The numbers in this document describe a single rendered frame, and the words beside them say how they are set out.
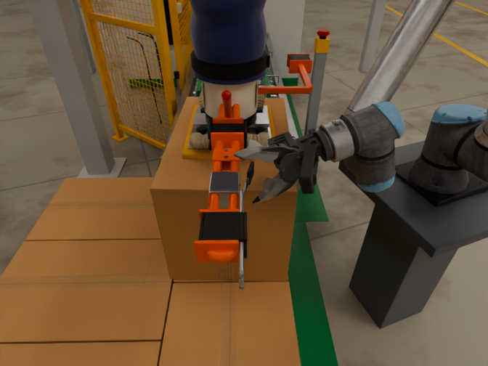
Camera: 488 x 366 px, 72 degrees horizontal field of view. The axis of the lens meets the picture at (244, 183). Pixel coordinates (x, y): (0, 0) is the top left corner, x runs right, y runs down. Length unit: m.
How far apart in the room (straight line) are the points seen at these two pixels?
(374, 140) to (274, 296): 0.63
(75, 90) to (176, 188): 1.60
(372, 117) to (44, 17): 1.94
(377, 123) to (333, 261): 1.33
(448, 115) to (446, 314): 1.09
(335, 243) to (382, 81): 1.34
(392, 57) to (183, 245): 0.77
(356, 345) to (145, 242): 1.04
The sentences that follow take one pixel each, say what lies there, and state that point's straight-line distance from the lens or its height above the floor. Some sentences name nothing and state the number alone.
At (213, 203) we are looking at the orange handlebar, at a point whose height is 1.08.
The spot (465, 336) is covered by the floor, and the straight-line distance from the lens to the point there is 1.99.
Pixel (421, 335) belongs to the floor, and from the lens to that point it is 1.90.
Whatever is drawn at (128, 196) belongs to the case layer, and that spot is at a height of 0.54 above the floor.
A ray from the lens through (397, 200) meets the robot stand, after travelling 1.28.
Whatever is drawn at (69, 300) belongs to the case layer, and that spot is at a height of 0.54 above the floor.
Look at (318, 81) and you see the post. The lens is 2.11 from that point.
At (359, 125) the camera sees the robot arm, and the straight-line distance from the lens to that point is 0.76.
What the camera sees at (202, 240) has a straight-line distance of 0.57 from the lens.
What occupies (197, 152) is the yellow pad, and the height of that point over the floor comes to 0.96.
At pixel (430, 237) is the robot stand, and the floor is 0.75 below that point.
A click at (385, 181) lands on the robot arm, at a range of 0.87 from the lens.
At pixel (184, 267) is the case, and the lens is 1.16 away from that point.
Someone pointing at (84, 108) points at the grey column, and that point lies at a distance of 2.47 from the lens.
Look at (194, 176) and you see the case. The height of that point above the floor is 0.94.
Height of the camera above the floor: 1.51
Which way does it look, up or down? 38 degrees down
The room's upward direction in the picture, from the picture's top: straight up
